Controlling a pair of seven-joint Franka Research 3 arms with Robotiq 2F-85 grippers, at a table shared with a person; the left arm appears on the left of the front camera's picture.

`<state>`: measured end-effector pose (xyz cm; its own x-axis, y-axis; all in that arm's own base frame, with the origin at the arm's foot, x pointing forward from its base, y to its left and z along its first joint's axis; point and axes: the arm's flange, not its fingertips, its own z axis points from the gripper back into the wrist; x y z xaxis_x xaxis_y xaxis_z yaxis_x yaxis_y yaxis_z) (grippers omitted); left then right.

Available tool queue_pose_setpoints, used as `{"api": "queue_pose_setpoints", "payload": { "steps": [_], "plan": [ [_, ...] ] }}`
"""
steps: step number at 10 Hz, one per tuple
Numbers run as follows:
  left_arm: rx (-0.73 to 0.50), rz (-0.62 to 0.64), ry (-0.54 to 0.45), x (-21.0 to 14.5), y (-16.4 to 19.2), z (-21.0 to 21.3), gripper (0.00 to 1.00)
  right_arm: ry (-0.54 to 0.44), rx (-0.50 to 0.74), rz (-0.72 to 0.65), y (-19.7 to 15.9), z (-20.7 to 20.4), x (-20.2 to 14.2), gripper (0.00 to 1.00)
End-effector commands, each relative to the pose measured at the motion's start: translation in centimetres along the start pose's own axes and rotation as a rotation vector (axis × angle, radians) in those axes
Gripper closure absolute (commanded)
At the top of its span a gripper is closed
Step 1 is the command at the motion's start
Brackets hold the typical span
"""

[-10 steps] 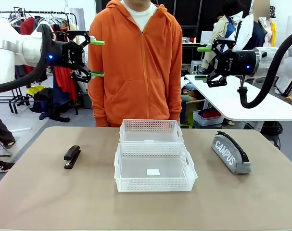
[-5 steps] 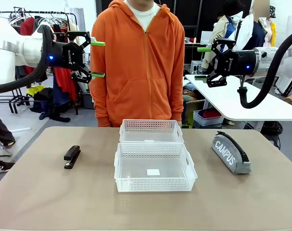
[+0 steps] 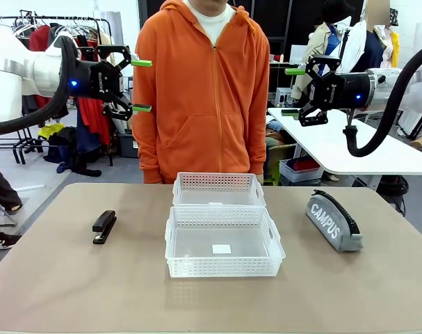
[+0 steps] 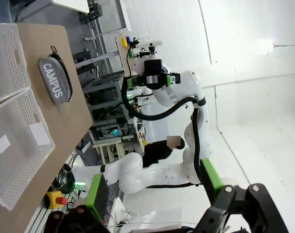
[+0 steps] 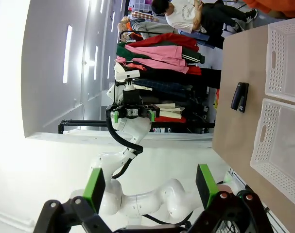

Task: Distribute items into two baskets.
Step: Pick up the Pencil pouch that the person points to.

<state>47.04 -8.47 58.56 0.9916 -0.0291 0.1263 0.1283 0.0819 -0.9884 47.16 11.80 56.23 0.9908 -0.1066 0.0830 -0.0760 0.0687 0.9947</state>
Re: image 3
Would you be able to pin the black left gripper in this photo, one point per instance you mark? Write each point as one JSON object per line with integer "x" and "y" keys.
{"x": 99, "y": 81}

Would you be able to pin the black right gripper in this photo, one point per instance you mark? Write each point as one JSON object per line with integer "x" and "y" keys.
{"x": 346, "y": 91}

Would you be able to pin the grey Campus pencil case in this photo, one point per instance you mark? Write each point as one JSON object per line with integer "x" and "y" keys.
{"x": 330, "y": 226}

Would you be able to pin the black stapler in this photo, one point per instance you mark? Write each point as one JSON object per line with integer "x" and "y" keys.
{"x": 103, "y": 226}

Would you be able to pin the grey desktop box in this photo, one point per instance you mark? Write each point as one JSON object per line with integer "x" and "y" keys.
{"x": 283, "y": 96}

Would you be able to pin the red hanging garment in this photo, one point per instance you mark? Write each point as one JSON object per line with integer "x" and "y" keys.
{"x": 92, "y": 118}

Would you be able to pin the white background table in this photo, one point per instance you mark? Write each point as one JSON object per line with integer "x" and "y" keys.
{"x": 318, "y": 146}

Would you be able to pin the mannequin in beige coat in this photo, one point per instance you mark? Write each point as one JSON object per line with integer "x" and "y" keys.
{"x": 320, "y": 41}

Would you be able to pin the grey storage bin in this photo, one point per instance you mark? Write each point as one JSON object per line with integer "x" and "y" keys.
{"x": 127, "y": 146}

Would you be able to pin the person in orange hoodie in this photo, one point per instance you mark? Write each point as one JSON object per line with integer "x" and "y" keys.
{"x": 196, "y": 104}

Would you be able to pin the white hanging shirt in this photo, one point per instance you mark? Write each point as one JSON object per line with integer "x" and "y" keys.
{"x": 356, "y": 45}

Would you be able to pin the white basket with red cloth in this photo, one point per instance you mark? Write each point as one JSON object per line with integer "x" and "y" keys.
{"x": 301, "y": 170}

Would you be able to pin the background person in navy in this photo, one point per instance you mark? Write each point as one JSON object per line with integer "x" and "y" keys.
{"x": 374, "y": 48}

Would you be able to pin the dark clothes pile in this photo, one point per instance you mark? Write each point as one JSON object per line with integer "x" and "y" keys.
{"x": 71, "y": 149}

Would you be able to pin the yellow cloth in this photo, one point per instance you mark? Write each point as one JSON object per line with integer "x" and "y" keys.
{"x": 50, "y": 131}

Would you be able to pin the white perforated plastic basket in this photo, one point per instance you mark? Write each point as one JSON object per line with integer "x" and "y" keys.
{"x": 214, "y": 178}
{"x": 224, "y": 268}

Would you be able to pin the black bag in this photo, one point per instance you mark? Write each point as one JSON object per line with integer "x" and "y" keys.
{"x": 395, "y": 188}

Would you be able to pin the small white label sticker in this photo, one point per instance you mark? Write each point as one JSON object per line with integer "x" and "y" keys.
{"x": 216, "y": 203}

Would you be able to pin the white square label sticker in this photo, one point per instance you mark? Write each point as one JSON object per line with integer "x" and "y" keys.
{"x": 221, "y": 249}

